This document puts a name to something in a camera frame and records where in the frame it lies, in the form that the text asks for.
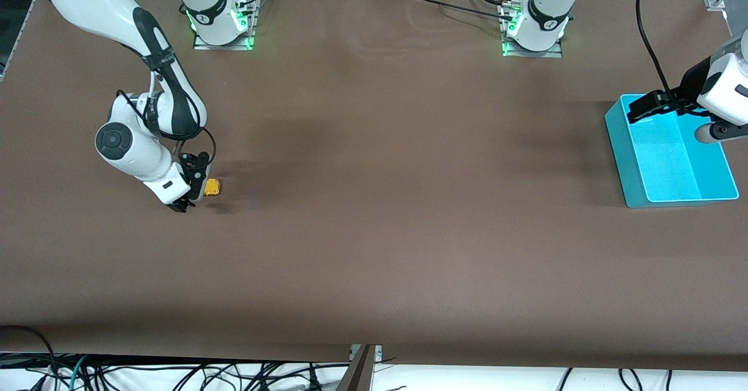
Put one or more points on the brown table cover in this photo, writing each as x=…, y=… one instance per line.
x=374, y=262

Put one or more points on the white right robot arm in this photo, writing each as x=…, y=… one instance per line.
x=134, y=151

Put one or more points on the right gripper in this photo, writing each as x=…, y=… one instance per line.
x=193, y=168

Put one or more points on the cyan plastic bin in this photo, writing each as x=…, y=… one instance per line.
x=666, y=169

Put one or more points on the aluminium frame profile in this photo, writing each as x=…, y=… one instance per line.
x=359, y=373

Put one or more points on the yellow beetle toy car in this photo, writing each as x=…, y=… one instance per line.
x=213, y=187

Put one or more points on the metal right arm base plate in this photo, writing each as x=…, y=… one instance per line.
x=225, y=44

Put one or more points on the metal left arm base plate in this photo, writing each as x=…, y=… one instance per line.
x=552, y=53

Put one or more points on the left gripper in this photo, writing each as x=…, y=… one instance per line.
x=691, y=85

